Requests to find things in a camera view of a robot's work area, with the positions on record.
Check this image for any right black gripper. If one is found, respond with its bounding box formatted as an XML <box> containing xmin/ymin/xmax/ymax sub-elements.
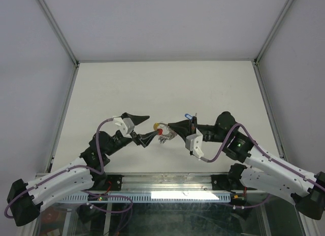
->
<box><xmin>167</xmin><ymin>117</ymin><xmax>228</xmax><ymax>144</ymax></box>

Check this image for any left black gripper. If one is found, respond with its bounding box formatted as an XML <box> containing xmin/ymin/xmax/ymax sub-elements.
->
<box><xmin>105</xmin><ymin>113</ymin><xmax>159</xmax><ymax>156</ymax></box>

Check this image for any blue tagged key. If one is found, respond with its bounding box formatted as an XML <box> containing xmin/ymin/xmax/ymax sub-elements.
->
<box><xmin>184</xmin><ymin>113</ymin><xmax>193</xmax><ymax>120</ymax></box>

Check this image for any keyring with yellow handle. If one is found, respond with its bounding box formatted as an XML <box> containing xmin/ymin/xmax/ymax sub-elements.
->
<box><xmin>153</xmin><ymin>122</ymin><xmax>177</xmax><ymax>144</ymax></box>

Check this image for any red tagged key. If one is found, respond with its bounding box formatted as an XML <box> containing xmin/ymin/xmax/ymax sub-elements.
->
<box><xmin>157</xmin><ymin>128</ymin><xmax>163</xmax><ymax>136</ymax></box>

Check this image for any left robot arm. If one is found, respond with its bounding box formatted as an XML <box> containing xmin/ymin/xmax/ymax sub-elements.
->
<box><xmin>4</xmin><ymin>113</ymin><xmax>161</xmax><ymax>226</ymax></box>

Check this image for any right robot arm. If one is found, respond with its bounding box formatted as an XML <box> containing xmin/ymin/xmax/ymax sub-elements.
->
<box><xmin>168</xmin><ymin>111</ymin><xmax>324</xmax><ymax>220</ymax></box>

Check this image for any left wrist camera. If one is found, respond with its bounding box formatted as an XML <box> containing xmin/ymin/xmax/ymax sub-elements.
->
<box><xmin>113</xmin><ymin>117</ymin><xmax>135</xmax><ymax>138</ymax></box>

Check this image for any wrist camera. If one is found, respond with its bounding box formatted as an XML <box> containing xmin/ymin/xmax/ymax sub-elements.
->
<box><xmin>185</xmin><ymin>129</ymin><xmax>204</xmax><ymax>159</ymax></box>
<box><xmin>113</xmin><ymin>117</ymin><xmax>135</xmax><ymax>138</ymax></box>

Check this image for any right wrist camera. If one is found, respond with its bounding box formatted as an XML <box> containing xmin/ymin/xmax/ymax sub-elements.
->
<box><xmin>185</xmin><ymin>129</ymin><xmax>204</xmax><ymax>159</ymax></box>

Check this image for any aluminium mounting rail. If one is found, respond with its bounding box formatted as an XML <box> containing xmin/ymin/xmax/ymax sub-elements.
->
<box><xmin>32</xmin><ymin>172</ymin><xmax>287</xmax><ymax>193</ymax></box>

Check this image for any white slotted cable duct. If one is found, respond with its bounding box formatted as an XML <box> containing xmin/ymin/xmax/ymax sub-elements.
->
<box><xmin>58</xmin><ymin>191</ymin><xmax>231</xmax><ymax>204</ymax></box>

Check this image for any right aluminium frame post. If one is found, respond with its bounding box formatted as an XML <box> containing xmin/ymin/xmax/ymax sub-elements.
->
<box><xmin>253</xmin><ymin>0</ymin><xmax>300</xmax><ymax>65</ymax></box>

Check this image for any aluminium frame post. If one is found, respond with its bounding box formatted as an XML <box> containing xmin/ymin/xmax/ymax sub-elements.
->
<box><xmin>253</xmin><ymin>0</ymin><xmax>300</xmax><ymax>65</ymax></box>
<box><xmin>32</xmin><ymin>0</ymin><xmax>80</xmax><ymax>66</ymax></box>

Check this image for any left aluminium frame post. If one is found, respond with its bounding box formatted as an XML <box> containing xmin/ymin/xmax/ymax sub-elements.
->
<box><xmin>32</xmin><ymin>0</ymin><xmax>80</xmax><ymax>66</ymax></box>

